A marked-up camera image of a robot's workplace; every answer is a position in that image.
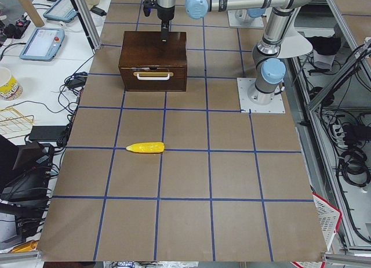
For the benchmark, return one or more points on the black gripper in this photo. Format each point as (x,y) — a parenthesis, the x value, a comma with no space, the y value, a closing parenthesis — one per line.
(164,15)

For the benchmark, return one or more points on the light wood drawer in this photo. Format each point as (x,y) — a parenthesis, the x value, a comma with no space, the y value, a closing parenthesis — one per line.
(154,79)

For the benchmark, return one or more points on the yellow corn cob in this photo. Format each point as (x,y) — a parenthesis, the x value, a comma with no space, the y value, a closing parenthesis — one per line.
(146,147)

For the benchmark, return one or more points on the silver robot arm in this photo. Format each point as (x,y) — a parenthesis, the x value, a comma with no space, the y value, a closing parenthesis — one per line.
(270,70)

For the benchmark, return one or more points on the dark brown wooden box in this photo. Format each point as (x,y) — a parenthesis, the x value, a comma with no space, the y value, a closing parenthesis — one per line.
(142,49)

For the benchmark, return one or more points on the black power adapter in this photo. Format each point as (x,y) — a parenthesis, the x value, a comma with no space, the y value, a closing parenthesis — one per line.
(76,80)

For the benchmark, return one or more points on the far teach pendant tablet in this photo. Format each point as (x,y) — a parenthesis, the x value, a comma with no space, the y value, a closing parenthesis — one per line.
(61,10)

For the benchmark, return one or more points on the teach pendant tablet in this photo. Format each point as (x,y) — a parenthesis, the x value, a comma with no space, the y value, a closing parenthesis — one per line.
(61,10)
(43,44)

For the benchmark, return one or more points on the near teach pendant tablet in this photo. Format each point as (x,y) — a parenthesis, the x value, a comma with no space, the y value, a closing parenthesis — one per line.
(43,44)

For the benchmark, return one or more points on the white lamp shade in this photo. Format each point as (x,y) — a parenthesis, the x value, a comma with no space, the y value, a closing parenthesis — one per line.
(294,45)

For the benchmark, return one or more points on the cardboard tube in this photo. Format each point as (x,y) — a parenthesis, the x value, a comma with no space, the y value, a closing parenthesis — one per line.
(32,12)

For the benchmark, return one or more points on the popcorn paper cup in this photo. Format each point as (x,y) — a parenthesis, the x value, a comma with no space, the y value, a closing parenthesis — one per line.
(10,88)

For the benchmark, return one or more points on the black electronics box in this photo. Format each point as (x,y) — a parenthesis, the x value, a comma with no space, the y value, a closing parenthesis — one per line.
(24,170)

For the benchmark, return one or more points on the white red plastic basket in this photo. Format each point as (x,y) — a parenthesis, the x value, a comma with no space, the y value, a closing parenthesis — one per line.
(329,218)

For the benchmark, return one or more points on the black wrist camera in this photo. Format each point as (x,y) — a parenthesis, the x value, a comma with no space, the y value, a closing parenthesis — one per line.
(148,6)

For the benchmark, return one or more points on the aluminium frame post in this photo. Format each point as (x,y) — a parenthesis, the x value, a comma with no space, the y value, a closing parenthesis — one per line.
(87,23)

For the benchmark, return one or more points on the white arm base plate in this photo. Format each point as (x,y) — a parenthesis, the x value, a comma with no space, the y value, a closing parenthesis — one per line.
(252,101)

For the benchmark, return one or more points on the gold wire rack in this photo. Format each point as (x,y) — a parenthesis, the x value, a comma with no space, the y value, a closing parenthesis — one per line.
(14,123)

